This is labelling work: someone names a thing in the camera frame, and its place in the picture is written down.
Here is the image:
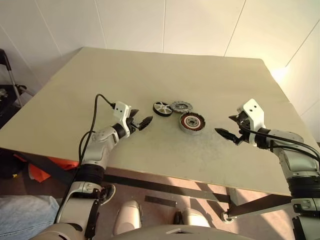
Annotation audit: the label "black bag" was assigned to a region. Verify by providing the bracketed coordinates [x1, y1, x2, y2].
[0, 147, 31, 179]

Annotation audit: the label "black rotor with white spokes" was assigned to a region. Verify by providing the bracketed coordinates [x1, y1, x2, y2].
[152, 100, 174, 117]

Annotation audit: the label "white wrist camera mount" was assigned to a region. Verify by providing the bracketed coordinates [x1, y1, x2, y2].
[112, 101, 133, 138]
[236, 98, 266, 147]

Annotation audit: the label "table caster wheel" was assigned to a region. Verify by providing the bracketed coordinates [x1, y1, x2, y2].
[221, 211, 238, 224]

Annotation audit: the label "black cart with metal frame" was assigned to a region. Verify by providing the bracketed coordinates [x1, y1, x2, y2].
[0, 48, 35, 121]

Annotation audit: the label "black metal table frame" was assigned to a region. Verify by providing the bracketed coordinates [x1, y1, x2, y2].
[0, 147, 295, 220]

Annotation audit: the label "black strip on floor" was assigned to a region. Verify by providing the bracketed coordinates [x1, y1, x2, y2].
[144, 195, 179, 208]

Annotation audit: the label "silver robot torso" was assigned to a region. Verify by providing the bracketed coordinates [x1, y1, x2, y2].
[109, 223, 221, 240]

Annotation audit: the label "beige left robot leg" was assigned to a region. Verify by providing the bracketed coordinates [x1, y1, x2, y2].
[113, 199, 144, 237]

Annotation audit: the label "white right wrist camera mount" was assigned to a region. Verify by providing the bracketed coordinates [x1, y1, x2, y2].
[236, 98, 266, 147]

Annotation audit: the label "person's blue jeans leg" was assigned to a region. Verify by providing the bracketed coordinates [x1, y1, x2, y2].
[0, 194, 61, 240]

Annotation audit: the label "silver motor housing copper windings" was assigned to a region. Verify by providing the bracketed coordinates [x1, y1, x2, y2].
[178, 111, 207, 135]

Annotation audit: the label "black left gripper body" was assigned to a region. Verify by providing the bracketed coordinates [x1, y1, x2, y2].
[126, 114, 141, 133]

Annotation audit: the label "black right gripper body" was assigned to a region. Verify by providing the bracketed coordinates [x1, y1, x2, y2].
[234, 111, 253, 147]

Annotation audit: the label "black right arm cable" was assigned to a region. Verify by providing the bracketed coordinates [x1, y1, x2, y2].
[238, 128, 320, 161]

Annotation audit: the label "orange cloth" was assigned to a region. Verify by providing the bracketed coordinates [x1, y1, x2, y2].
[13, 153, 80, 183]

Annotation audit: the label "beige right robot leg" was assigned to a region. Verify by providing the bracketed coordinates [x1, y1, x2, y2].
[174, 207, 213, 229]

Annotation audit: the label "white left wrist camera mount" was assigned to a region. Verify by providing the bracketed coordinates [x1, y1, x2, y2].
[112, 101, 133, 138]

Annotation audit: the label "dark sneaker with white sole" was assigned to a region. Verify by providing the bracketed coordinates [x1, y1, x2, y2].
[99, 184, 117, 206]

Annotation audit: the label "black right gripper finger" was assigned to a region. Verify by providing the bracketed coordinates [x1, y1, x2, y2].
[227, 113, 242, 124]
[214, 127, 238, 143]

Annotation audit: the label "grey ribbed pulley disc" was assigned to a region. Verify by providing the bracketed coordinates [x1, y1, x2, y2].
[170, 99, 194, 114]

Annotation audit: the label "beige robot leg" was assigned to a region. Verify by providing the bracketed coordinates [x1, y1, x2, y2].
[174, 207, 213, 229]
[113, 199, 144, 237]

